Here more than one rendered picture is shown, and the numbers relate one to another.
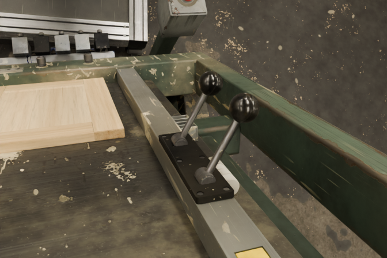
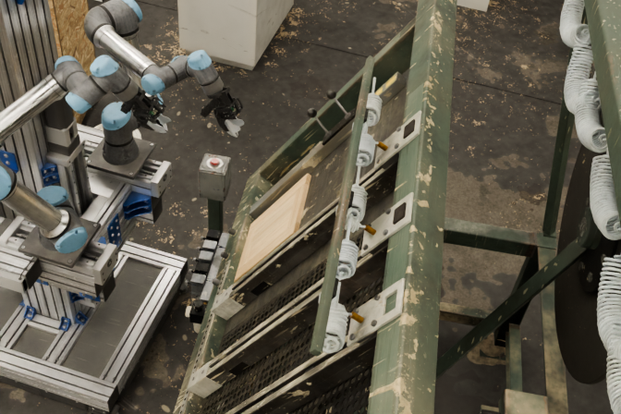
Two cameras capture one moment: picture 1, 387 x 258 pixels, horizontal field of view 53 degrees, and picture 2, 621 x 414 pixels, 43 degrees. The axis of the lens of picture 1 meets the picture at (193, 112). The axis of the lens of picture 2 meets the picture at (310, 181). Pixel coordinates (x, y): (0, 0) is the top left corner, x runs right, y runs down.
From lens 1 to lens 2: 250 cm
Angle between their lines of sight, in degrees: 29
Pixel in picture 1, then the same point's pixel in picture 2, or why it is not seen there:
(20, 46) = (199, 278)
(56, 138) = (302, 196)
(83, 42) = (211, 244)
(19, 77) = (235, 261)
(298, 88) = not seen: hidden behind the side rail
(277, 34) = not seen: hidden behind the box
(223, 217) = not seen: hidden behind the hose
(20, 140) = (298, 207)
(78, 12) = (135, 303)
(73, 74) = (243, 236)
